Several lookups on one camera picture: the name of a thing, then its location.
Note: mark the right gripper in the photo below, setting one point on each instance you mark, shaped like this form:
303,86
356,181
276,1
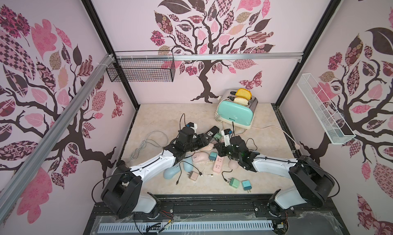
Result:
223,147

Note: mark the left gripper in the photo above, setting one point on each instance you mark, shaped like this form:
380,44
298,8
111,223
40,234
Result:
202,142

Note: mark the pink power strip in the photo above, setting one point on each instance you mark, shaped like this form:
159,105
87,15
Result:
217,167

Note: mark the teal charger plug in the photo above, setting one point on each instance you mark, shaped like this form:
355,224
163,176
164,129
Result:
247,187
213,156

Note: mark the black power strip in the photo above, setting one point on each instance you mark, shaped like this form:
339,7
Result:
212,132

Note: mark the green charger plug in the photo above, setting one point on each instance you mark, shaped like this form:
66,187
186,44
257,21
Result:
234,183

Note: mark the pink charger plug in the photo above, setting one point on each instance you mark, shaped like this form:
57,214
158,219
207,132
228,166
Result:
193,176

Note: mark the pink mouse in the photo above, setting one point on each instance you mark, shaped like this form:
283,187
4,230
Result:
209,147
233,164
200,157

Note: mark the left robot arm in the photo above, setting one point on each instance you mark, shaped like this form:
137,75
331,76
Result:
122,194

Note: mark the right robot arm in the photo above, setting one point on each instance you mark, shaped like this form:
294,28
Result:
312,184

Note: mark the blue mouse middle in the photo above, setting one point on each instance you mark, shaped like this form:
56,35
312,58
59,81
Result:
188,167

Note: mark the blue mouse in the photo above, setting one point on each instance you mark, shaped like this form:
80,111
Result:
188,167
169,173

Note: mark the blue mouse bottom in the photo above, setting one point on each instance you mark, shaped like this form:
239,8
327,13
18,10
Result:
169,173

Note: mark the mint green toaster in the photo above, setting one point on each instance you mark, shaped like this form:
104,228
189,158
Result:
230,112

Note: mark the pale toast slice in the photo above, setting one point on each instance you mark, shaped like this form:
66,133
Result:
241,101

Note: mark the yellow toast slice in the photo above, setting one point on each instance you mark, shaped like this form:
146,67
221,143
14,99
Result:
243,93

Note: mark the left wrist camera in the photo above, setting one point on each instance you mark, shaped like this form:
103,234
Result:
193,126

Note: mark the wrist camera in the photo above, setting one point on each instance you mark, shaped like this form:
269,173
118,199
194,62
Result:
226,134
193,126

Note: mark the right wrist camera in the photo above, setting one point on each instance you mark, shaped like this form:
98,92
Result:
226,134

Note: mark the white slotted cable duct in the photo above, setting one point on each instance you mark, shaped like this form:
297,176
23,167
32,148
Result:
185,227

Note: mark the black wire basket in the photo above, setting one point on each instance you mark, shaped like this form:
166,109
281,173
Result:
143,66

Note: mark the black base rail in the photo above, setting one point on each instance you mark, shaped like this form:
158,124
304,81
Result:
303,219

